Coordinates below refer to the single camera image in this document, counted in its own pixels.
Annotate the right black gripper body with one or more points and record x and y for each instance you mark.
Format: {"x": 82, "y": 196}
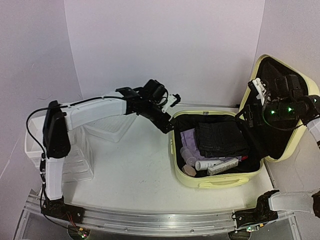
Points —
{"x": 283, "y": 112}

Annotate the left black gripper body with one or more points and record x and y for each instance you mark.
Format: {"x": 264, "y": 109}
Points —
{"x": 150, "y": 112}

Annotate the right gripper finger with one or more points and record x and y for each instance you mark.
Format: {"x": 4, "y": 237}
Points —
{"x": 254, "y": 118}
{"x": 246, "y": 112}

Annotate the lilac shirt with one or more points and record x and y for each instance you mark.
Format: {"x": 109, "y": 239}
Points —
{"x": 188, "y": 141}

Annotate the black jeans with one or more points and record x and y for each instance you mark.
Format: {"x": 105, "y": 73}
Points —
{"x": 220, "y": 139}

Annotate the red shirt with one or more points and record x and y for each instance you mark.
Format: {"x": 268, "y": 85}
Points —
{"x": 244, "y": 157}

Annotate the pale yellow hard-shell suitcase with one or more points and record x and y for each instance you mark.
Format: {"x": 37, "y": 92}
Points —
{"x": 264, "y": 142}

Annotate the white perforated plastic basket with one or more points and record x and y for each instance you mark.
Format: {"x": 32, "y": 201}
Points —
{"x": 111, "y": 128}

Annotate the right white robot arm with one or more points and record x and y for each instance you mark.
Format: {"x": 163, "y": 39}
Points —
{"x": 288, "y": 88}

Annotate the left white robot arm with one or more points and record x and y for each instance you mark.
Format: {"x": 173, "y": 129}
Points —
{"x": 150, "y": 101}

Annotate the clear plastic bottle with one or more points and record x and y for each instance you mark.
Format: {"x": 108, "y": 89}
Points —
{"x": 188, "y": 156}

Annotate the white toothpaste box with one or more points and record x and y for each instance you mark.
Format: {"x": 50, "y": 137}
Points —
{"x": 222, "y": 167}

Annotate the white lotion tube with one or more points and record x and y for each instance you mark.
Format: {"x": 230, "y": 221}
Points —
{"x": 202, "y": 165}

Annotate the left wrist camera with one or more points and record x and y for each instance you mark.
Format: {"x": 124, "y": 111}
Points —
{"x": 169, "y": 102}

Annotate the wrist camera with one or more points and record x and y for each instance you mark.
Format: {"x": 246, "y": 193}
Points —
{"x": 169, "y": 102}
{"x": 258, "y": 88}

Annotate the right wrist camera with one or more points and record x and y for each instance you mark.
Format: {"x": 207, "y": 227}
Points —
{"x": 258, "y": 88}

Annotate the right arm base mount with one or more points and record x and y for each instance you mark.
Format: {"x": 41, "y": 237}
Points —
{"x": 260, "y": 214}

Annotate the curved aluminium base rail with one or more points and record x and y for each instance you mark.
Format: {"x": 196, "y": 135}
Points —
{"x": 99, "y": 223}

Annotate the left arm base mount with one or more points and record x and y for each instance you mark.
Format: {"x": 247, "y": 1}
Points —
{"x": 59, "y": 210}

